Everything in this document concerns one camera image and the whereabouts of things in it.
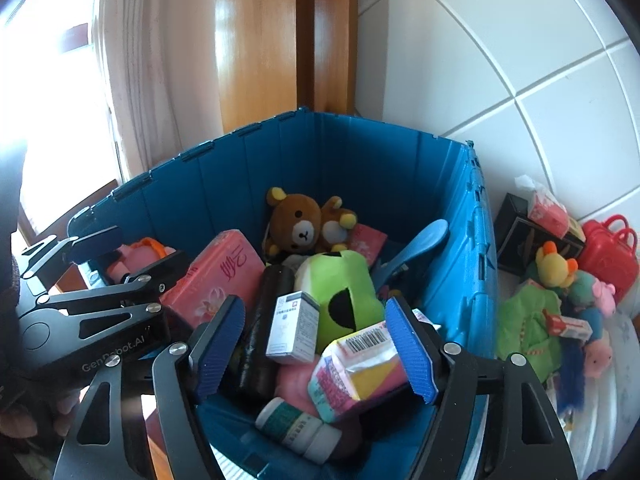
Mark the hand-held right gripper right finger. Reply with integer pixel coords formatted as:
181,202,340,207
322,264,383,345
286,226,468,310
385,297,578,480

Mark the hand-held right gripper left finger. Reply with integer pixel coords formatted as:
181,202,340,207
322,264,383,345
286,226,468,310
52,295,247,480

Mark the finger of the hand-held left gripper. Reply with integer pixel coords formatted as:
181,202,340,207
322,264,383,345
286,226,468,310
17,226,123,288
37,252,191,331

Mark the pink pig plush orange dress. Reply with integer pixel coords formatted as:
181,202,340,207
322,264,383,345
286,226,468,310
107,237,178,286

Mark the black cylinder bottle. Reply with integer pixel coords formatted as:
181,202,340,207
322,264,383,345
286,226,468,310
235,264,297,401

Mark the colourful snack packet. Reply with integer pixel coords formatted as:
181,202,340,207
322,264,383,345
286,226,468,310
307,321,416,423

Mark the pink white tissue pack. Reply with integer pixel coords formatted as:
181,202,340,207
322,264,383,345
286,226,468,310
159,229,267,331

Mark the small white medicine box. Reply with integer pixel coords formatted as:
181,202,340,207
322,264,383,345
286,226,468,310
265,291,321,365

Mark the green frog plush toy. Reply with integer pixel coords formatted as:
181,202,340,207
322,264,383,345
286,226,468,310
294,250,386,356

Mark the white green medicine bottle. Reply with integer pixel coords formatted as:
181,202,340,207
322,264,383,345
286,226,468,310
255,397,343,463

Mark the brown bear plush toy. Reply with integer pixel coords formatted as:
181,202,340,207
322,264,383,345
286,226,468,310
262,186,358,263

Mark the blue plastic storage crate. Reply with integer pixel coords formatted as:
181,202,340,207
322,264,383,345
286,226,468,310
67,106,499,480

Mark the person's left hand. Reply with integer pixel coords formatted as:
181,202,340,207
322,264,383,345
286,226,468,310
0,385,81,441

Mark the pink plush fabric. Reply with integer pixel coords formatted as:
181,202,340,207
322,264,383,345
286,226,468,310
275,360,321,416

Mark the blue plastic scoop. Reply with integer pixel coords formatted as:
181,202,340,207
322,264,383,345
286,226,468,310
372,219,449,281

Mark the red paper packet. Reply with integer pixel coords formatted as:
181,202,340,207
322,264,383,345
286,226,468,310
348,224,388,266

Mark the green plush with striped trim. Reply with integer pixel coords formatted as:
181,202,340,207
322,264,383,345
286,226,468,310
497,280,566,376

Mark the black gift box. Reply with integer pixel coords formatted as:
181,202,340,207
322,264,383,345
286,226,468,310
495,192,586,276

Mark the long white red medicine box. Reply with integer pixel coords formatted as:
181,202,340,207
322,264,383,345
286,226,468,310
542,309,593,341

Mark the yellow duck plush toy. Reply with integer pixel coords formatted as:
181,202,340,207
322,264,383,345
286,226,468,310
535,241,581,288

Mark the white curtain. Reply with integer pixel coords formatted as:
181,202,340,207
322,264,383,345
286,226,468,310
92,0,223,181

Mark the pink pig plush blue body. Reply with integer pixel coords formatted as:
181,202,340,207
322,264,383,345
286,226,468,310
575,305,616,381

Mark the pink tissue box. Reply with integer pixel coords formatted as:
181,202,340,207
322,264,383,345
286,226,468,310
515,175,571,238

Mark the white quilted headboard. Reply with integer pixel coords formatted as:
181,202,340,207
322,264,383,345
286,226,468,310
352,0,640,221

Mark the red hard case with handle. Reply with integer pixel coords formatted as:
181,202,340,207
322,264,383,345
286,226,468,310
575,214,640,306

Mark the wooden headboard frame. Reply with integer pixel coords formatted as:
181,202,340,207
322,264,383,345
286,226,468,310
215,0,358,136

